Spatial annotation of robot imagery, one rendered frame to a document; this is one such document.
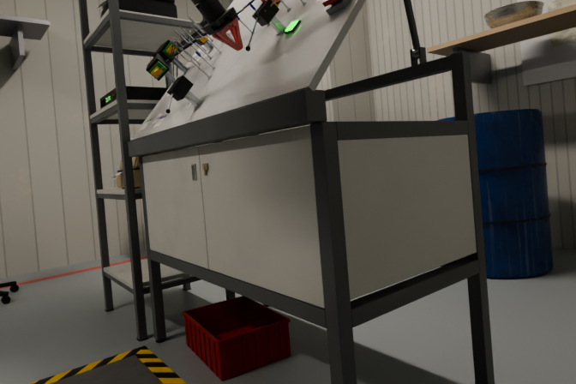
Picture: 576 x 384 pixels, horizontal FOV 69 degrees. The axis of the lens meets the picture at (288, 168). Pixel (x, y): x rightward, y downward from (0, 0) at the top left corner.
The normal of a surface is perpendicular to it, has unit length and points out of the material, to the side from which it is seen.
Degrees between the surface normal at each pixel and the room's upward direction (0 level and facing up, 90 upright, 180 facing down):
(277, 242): 90
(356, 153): 90
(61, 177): 90
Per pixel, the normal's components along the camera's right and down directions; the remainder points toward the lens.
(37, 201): 0.63, -0.04
